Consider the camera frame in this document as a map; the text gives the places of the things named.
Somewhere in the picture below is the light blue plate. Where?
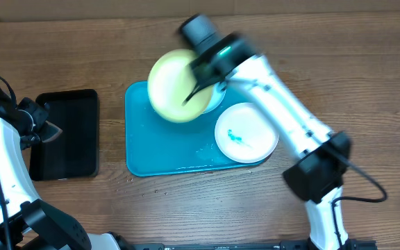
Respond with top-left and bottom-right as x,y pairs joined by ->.
203,83 -> 226,114

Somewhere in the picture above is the yellow plate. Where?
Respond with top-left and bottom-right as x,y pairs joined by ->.
147,49 -> 213,123

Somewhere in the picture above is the pink plate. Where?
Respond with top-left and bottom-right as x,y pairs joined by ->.
215,102 -> 279,163

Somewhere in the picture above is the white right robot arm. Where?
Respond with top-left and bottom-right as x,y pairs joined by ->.
178,14 -> 388,249

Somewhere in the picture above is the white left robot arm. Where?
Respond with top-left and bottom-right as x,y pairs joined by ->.
0,76 -> 131,250

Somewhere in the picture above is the black plastic tray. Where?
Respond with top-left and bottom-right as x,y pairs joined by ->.
28,89 -> 99,181

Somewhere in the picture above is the teal plastic tray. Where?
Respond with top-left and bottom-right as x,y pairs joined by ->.
124,81 -> 264,177

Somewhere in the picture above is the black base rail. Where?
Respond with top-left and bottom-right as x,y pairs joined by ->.
109,239 -> 378,250

